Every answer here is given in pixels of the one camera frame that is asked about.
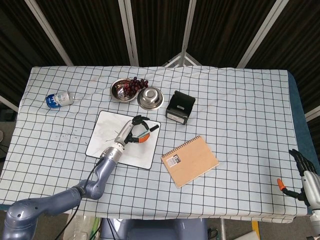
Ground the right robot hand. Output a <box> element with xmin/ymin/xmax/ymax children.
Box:
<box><xmin>276</xmin><ymin>148</ymin><xmax>320</xmax><ymax>207</ymax></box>

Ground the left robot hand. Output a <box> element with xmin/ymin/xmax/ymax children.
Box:
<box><xmin>114</xmin><ymin>114</ymin><xmax>152</xmax><ymax>148</ymax></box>

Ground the dark red grape bunch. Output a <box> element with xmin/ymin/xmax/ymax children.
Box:
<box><xmin>122</xmin><ymin>76</ymin><xmax>150</xmax><ymax>97</ymax></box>

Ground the black cardboard box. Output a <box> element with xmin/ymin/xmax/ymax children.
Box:
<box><xmin>165</xmin><ymin>90</ymin><xmax>197</xmax><ymax>126</ymax></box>

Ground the blue white crumpled bottle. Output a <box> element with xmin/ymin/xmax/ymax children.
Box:
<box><xmin>45</xmin><ymin>90</ymin><xmax>75</xmax><ymax>110</ymax></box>

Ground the white triangular screen foot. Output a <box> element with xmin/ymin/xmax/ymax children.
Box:
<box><xmin>161</xmin><ymin>51</ymin><xmax>202</xmax><ymax>67</ymax></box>

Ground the white screen frame post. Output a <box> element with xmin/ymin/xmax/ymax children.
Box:
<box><xmin>118</xmin><ymin>0</ymin><xmax>140</xmax><ymax>67</ymax></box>
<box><xmin>304</xmin><ymin>106</ymin><xmax>320</xmax><ymax>122</ymax></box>
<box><xmin>179</xmin><ymin>0</ymin><xmax>198</xmax><ymax>66</ymax></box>
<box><xmin>0</xmin><ymin>94</ymin><xmax>20</xmax><ymax>113</ymax></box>
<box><xmin>24</xmin><ymin>0</ymin><xmax>74</xmax><ymax>67</ymax></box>
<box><xmin>236</xmin><ymin>0</ymin><xmax>286</xmax><ymax>69</ymax></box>

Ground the green whiteboard marker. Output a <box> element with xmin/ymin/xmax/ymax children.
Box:
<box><xmin>136</xmin><ymin>124</ymin><xmax>160</xmax><ymax>140</ymax></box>

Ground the checkered white tablecloth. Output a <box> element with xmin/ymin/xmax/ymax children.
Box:
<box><xmin>0</xmin><ymin>65</ymin><xmax>308</xmax><ymax>224</ymax></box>

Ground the white dry-erase board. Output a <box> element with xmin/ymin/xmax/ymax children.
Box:
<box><xmin>85</xmin><ymin>110</ymin><xmax>162</xmax><ymax>170</ymax></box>

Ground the brown spiral notebook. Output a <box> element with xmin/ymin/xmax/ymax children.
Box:
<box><xmin>160</xmin><ymin>135</ymin><xmax>220</xmax><ymax>189</ymax></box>

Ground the clear plastic bag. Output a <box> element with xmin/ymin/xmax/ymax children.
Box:
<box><xmin>66</xmin><ymin>216</ymin><xmax>101</xmax><ymax>240</ymax></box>

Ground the metal table leg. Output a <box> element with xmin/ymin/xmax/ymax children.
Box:
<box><xmin>219</xmin><ymin>218</ymin><xmax>227</xmax><ymax>240</ymax></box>

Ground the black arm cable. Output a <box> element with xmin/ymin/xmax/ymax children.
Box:
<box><xmin>53</xmin><ymin>159</ymin><xmax>105</xmax><ymax>240</ymax></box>

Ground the blue-grey robot torso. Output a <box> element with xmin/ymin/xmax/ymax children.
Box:
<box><xmin>99</xmin><ymin>218</ymin><xmax>208</xmax><ymax>240</ymax></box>

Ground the upturned steel bowl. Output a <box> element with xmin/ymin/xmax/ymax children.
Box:
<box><xmin>136</xmin><ymin>86</ymin><xmax>165</xmax><ymax>111</ymax></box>

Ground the upright steel bowl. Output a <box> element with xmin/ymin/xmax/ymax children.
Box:
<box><xmin>110</xmin><ymin>78</ymin><xmax>141</xmax><ymax>103</ymax></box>

